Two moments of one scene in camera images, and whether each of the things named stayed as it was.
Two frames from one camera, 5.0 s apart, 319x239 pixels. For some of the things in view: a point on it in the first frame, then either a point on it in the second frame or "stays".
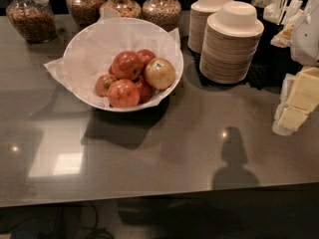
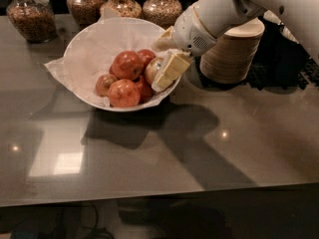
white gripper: x=306 y=42 -> x=190 y=31
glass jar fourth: x=162 y=8 stays
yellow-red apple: x=159 y=74 stays
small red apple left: x=103 y=83 stays
